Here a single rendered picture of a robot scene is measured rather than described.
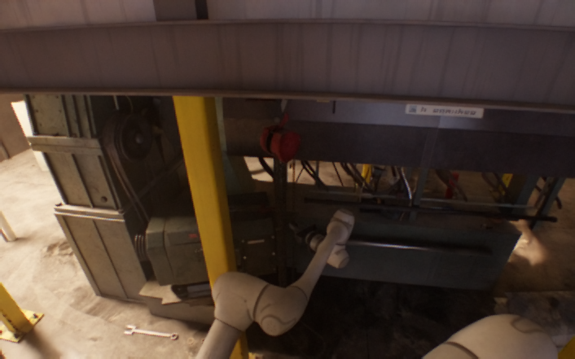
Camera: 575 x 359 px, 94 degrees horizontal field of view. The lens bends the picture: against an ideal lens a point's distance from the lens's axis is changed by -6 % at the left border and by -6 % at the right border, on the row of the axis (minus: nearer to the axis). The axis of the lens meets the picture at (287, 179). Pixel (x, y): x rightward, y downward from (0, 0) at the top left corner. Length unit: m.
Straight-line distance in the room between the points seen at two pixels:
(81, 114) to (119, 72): 0.83
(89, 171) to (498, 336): 1.97
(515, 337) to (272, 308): 0.63
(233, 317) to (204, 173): 0.48
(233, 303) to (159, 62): 0.80
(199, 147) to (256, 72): 0.30
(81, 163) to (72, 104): 0.36
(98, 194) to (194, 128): 1.25
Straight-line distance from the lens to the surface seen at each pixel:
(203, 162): 1.00
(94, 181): 2.06
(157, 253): 1.82
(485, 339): 0.63
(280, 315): 0.98
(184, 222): 1.75
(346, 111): 1.85
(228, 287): 1.06
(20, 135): 6.50
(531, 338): 0.68
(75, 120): 1.91
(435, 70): 0.91
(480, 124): 2.05
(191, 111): 0.94
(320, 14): 1.27
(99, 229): 2.22
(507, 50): 0.97
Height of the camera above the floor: 1.89
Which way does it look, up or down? 30 degrees down
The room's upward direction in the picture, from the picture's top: straight up
